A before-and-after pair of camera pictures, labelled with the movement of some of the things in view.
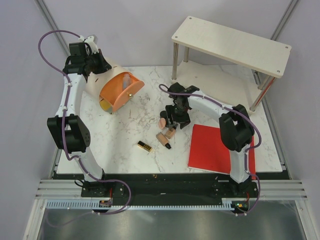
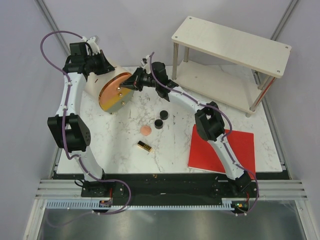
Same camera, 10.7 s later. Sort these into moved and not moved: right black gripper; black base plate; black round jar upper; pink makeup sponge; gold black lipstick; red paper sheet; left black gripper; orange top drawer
Moved: orange top drawer; right black gripper; pink makeup sponge
Not moved: red paper sheet; black base plate; left black gripper; gold black lipstick; black round jar upper
